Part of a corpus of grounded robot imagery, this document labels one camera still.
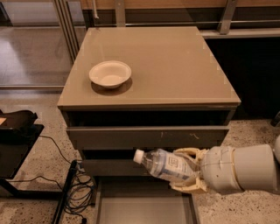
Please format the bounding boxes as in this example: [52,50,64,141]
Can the grey drawer cabinet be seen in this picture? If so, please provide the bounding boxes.
[57,26,242,186]

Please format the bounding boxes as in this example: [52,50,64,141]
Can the metal railing frame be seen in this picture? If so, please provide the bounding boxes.
[50,0,280,60]

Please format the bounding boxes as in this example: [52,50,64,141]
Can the blue label plastic bottle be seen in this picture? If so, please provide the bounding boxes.
[133,149,194,182]

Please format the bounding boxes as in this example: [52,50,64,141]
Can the white paper bowl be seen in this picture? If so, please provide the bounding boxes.
[89,60,131,89]

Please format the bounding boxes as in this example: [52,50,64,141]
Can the grey bottom drawer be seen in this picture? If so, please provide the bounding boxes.
[93,177,200,224]

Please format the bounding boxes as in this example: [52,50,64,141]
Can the grey top drawer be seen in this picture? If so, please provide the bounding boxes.
[66,126,229,151]

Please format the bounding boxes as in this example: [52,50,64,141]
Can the black floor cable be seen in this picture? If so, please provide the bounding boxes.
[8,135,73,191]

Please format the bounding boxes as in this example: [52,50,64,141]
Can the grey drawer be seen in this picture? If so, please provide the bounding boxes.
[81,159,150,177]
[93,177,200,224]
[66,126,229,151]

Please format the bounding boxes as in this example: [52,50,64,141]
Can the grey middle drawer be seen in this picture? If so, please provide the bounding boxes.
[81,159,150,177]

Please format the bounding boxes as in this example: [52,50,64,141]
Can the tangled blue black cables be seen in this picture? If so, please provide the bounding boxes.
[63,163,96,224]

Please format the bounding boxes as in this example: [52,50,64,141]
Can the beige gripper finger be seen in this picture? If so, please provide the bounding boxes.
[173,148,207,171]
[170,178,208,194]

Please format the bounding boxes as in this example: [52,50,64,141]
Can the black object at right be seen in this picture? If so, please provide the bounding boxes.
[270,110,280,127]

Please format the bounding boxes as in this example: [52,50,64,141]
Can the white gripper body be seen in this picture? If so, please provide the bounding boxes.
[200,146,242,194]

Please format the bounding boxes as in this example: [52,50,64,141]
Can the black side table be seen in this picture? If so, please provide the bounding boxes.
[0,124,77,224]

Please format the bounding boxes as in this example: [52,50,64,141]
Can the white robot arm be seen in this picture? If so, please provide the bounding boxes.
[170,136,280,194]

